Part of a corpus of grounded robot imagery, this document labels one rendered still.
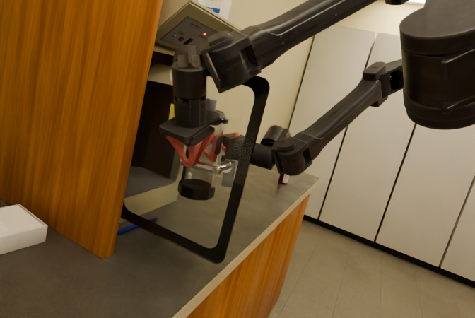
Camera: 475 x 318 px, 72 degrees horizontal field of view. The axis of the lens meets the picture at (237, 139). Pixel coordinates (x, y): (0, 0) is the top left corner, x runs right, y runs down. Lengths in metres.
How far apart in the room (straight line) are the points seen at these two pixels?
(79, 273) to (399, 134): 3.32
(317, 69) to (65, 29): 3.21
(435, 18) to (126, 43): 0.52
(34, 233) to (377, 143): 3.31
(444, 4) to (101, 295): 0.67
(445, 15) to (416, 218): 3.52
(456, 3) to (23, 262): 0.78
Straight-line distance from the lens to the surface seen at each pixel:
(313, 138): 0.80
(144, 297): 0.70
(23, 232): 0.80
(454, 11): 0.37
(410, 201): 3.79
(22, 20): 0.94
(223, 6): 0.90
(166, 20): 0.74
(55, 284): 0.72
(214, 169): 0.61
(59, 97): 0.82
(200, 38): 0.86
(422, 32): 0.34
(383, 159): 3.71
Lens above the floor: 1.37
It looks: 10 degrees down
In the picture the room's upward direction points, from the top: 14 degrees clockwise
